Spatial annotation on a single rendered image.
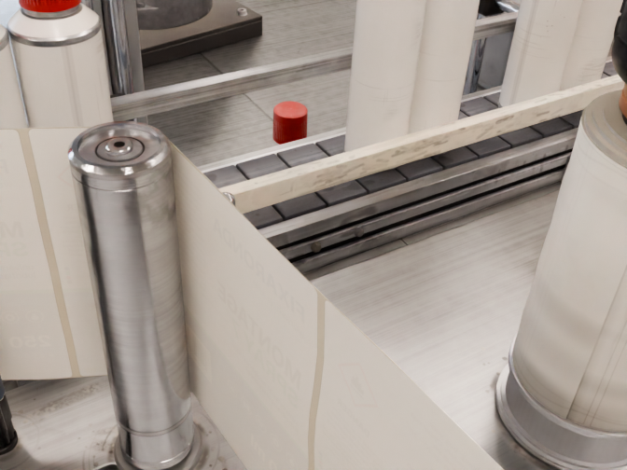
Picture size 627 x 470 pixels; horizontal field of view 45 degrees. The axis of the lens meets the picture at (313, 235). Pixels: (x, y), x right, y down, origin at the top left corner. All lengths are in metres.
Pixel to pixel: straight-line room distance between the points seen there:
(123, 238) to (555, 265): 0.20
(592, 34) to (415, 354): 0.38
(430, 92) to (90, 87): 0.28
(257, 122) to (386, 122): 0.22
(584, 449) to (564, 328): 0.08
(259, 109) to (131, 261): 0.52
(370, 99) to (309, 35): 0.40
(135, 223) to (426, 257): 0.29
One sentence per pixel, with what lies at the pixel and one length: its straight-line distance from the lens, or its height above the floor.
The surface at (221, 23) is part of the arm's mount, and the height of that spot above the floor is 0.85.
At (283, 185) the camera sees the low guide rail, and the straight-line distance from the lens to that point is 0.55.
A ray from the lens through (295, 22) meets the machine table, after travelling 1.02.
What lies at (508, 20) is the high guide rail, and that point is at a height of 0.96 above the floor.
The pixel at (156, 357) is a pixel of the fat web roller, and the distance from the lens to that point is 0.34.
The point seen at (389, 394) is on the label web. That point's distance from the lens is 0.22.
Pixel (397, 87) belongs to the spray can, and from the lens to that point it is 0.59.
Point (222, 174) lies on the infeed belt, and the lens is 0.61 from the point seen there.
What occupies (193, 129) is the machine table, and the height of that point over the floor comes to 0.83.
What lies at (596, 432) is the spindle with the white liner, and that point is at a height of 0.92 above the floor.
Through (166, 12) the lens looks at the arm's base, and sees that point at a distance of 0.93.
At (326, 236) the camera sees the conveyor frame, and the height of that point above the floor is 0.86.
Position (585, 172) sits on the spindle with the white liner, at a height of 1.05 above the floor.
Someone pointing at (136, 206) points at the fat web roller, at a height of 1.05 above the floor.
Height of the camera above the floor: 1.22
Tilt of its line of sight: 38 degrees down
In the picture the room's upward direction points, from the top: 3 degrees clockwise
